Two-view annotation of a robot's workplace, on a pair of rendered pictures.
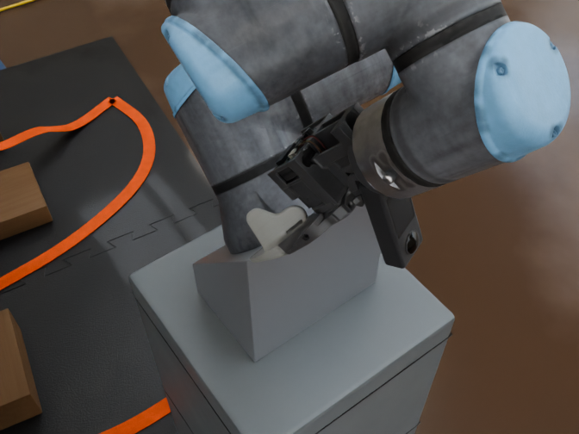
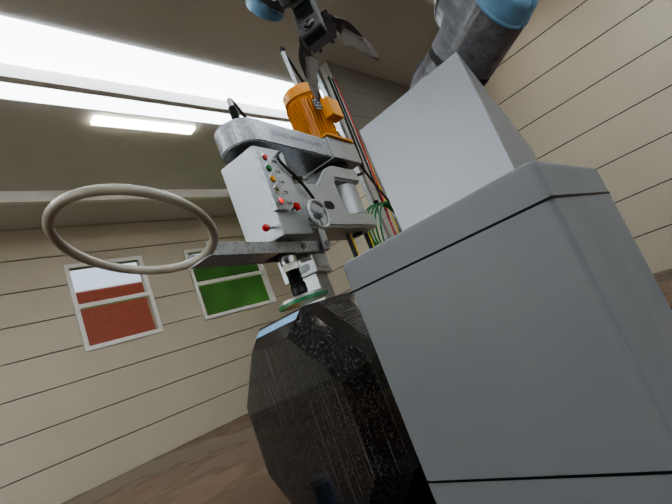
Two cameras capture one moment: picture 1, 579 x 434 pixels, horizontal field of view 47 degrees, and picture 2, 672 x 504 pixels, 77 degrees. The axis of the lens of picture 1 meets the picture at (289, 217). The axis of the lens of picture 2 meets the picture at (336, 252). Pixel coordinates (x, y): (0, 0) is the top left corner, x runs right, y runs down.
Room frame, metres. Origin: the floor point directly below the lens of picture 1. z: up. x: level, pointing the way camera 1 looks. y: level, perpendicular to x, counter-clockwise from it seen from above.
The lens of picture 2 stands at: (0.18, -0.77, 0.72)
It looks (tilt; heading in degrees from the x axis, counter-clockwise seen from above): 10 degrees up; 78
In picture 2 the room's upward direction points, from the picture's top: 22 degrees counter-clockwise
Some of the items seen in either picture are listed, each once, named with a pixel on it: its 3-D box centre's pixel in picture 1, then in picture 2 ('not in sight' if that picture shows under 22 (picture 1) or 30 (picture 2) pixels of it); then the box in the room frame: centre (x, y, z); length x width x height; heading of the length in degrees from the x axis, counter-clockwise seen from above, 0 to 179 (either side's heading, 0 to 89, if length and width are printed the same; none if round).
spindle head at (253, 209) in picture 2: not in sight; (279, 205); (0.41, 1.09, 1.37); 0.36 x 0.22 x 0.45; 46
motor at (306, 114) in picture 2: not in sight; (313, 120); (0.83, 1.49, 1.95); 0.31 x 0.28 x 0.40; 136
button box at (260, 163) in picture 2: not in sight; (270, 180); (0.39, 0.90, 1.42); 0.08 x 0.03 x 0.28; 46
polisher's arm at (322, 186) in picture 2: not in sight; (322, 208); (0.64, 1.30, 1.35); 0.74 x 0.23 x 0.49; 46
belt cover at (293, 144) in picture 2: not in sight; (294, 156); (0.60, 1.28, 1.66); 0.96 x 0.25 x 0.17; 46
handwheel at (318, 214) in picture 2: not in sight; (313, 217); (0.53, 1.03, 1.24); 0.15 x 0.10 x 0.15; 46
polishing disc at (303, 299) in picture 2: not in sight; (302, 299); (0.36, 1.03, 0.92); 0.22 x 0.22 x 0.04
